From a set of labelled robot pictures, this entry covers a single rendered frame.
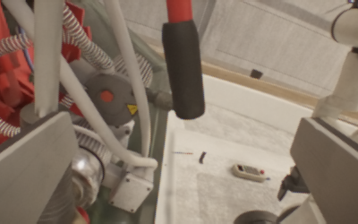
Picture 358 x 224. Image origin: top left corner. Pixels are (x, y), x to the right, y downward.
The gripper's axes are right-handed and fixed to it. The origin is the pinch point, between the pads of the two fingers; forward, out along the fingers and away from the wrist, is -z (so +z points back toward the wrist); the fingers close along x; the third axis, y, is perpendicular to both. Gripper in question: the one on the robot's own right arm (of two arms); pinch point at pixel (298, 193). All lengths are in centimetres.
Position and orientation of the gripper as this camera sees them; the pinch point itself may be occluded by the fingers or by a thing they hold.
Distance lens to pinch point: 77.0
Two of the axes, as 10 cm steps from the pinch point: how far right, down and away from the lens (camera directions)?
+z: 0.9, -8.9, -4.5
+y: -0.7, 4.4, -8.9
